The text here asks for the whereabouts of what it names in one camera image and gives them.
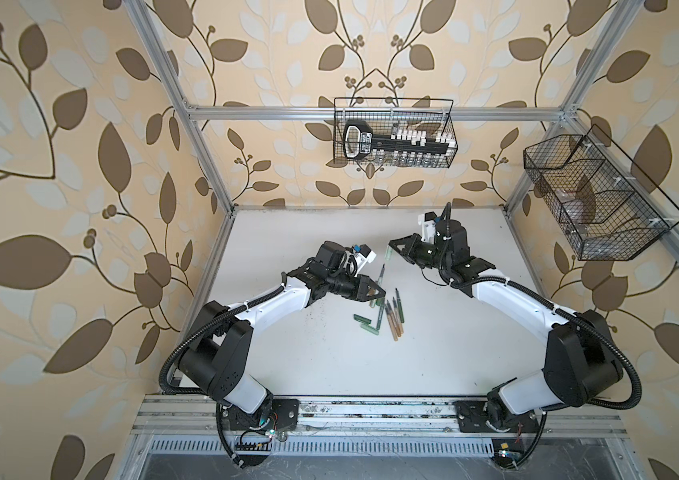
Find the back wire basket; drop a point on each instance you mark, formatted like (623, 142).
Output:
(382, 113)

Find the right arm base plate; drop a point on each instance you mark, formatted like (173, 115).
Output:
(482, 416)

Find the black socket tool set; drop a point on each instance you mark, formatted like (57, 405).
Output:
(359, 141)

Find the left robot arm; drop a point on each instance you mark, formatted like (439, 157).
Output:
(212, 360)

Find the side wire basket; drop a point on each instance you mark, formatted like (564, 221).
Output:
(608, 206)

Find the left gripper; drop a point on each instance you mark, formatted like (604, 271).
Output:
(362, 291)

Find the dark green pen cap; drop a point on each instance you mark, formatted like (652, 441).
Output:
(361, 319)

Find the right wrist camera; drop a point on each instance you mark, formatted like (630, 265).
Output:
(428, 222)

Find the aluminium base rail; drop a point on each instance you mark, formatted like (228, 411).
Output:
(355, 416)

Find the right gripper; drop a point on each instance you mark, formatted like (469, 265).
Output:
(411, 242)

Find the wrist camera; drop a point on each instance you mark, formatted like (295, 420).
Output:
(362, 255)
(428, 222)

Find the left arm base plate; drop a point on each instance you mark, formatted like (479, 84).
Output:
(273, 415)

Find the light green cap lower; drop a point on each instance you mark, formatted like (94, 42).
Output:
(369, 329)

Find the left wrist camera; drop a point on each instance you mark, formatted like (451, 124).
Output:
(362, 255)

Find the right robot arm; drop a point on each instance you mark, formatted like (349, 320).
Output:
(583, 365)

